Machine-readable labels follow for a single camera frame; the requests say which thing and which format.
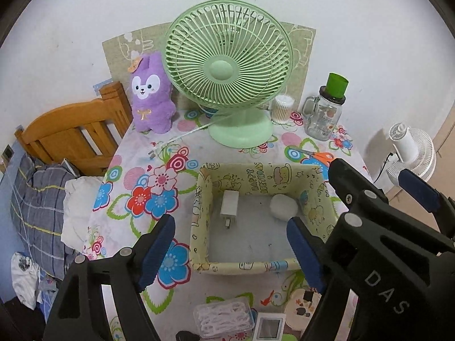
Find white round container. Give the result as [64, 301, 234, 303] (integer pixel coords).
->
[272, 195, 298, 219]

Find green plastic cup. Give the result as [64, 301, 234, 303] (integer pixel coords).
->
[326, 73, 349, 98]

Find white remote control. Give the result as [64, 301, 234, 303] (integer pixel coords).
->
[254, 313, 287, 341]

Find white standing fan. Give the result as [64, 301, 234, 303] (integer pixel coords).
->
[386, 122, 437, 189]

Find white patterned cloth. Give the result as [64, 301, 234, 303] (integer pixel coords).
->
[11, 252, 41, 309]

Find green desk fan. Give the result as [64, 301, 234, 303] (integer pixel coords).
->
[164, 0, 295, 148]

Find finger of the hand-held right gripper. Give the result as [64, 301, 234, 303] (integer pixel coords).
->
[397, 168, 455, 238]
[328, 158, 390, 228]

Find wooden headboard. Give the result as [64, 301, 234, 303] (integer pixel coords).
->
[14, 81, 134, 176]

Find purple plush bunny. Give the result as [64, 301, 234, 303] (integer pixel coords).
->
[129, 51, 176, 134]

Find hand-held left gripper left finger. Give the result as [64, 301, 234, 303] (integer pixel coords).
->
[43, 215, 176, 341]

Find cotton swab jar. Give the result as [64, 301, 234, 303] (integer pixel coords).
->
[272, 95, 295, 125]

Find grey plaid pillow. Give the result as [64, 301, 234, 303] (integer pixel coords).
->
[14, 153, 82, 278]

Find glass handled jar mug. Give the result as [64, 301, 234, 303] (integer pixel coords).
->
[302, 85, 346, 141]

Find orange scissors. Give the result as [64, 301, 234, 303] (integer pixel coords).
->
[289, 146, 335, 166]

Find yellow fabric storage box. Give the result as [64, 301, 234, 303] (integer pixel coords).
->
[189, 163, 340, 276]

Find white fan cord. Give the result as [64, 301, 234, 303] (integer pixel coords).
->
[149, 114, 228, 157]

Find white charger plug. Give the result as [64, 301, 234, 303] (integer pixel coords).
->
[220, 190, 239, 228]

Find black fan cable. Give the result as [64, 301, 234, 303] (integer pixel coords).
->
[377, 152, 393, 185]

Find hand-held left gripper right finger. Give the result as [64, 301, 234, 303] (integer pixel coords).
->
[287, 216, 352, 341]

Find clear floss pick box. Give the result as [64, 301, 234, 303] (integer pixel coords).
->
[194, 300, 255, 338]

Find round cartoon tin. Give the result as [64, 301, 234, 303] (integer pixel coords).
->
[286, 288, 320, 331]

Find blue bed sheet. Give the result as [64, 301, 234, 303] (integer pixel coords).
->
[0, 160, 22, 256]

